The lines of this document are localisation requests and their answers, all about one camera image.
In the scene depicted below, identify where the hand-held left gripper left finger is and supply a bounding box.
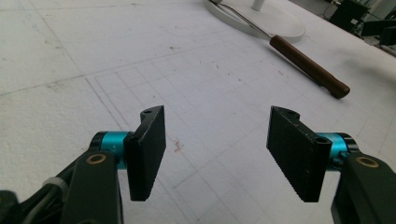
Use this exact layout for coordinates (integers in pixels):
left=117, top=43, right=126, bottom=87
left=91, top=105, right=167, bottom=202

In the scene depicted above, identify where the white plate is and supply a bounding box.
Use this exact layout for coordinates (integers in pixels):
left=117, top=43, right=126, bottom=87
left=203, top=0, right=306, bottom=44

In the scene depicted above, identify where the wooden-handled metal strainer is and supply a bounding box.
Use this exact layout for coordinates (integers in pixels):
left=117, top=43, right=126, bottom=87
left=208, top=0, right=351, bottom=100

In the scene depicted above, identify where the dark equipment beside table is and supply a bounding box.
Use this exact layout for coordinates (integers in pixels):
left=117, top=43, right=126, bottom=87
left=323, top=0, right=396, bottom=57

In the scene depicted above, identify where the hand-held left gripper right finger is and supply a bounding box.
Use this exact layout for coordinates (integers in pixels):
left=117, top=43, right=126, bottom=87
left=266, top=105, right=360, bottom=203

